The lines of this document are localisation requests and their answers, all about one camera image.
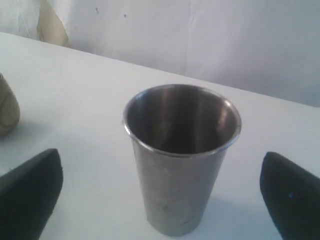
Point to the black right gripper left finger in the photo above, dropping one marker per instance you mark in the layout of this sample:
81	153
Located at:
28	196

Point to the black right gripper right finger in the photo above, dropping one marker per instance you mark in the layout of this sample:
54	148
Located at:
292	197

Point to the brown wooden cup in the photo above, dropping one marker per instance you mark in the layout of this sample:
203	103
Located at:
9	108

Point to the stainless steel cup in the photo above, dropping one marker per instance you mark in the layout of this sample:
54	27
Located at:
180	134

